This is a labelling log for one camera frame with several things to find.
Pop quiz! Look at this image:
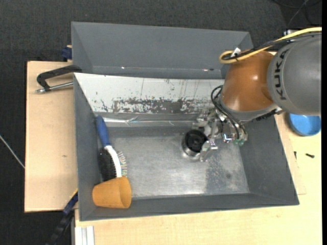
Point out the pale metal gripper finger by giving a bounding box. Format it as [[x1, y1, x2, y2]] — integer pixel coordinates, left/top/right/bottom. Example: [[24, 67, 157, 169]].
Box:
[[195, 116, 213, 138], [200, 140, 219, 162]]

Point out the black and silver round container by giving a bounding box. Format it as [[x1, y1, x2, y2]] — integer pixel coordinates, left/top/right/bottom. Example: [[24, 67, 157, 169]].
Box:
[[181, 129, 209, 161]]

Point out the grey metal bin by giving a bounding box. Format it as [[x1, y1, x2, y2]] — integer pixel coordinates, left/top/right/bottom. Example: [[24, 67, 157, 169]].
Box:
[[71, 21, 300, 222]]

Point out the blue bowl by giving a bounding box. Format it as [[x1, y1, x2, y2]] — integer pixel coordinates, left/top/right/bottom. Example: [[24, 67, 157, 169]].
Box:
[[288, 113, 322, 137]]

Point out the orange cup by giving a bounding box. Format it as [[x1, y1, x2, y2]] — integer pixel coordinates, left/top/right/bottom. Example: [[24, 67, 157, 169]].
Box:
[[91, 176, 133, 209]]

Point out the pale wood flat board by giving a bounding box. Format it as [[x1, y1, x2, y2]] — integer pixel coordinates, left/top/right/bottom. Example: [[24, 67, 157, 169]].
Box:
[[24, 61, 79, 213]]

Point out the blue handled brush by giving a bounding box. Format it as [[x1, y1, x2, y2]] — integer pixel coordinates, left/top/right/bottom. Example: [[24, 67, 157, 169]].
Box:
[[95, 114, 128, 181]]

